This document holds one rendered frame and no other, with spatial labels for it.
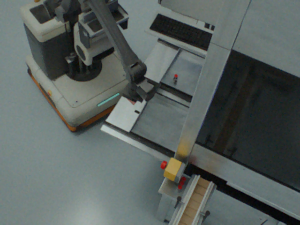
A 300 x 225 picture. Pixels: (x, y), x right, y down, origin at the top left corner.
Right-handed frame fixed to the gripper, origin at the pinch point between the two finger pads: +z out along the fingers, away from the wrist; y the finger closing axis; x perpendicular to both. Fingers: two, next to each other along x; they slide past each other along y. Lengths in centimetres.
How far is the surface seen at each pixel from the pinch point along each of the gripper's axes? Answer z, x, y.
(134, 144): 20.7, -8.8, 6.1
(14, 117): 107, 7, -100
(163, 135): 20.4, 2.4, 16.7
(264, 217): 25, -10, 76
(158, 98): 19.2, 20.6, 4.6
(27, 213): 109, -46, -49
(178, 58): 19, 50, 2
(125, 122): 20.5, -0.1, -3.7
